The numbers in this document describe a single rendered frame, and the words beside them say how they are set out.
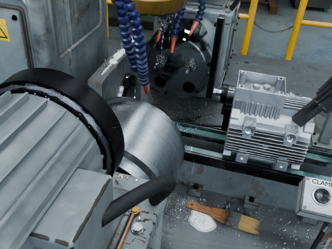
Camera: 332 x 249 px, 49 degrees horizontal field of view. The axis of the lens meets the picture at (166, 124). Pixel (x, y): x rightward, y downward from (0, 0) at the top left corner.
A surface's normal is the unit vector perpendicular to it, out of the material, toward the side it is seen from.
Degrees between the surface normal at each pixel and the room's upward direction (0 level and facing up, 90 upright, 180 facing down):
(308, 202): 30
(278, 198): 90
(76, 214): 0
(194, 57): 90
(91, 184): 0
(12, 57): 90
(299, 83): 0
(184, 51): 90
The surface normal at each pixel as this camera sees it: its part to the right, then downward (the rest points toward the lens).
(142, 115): 0.34, -0.72
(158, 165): 0.78, -0.36
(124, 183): 0.06, -0.81
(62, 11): 0.96, 0.20
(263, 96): -0.24, 0.55
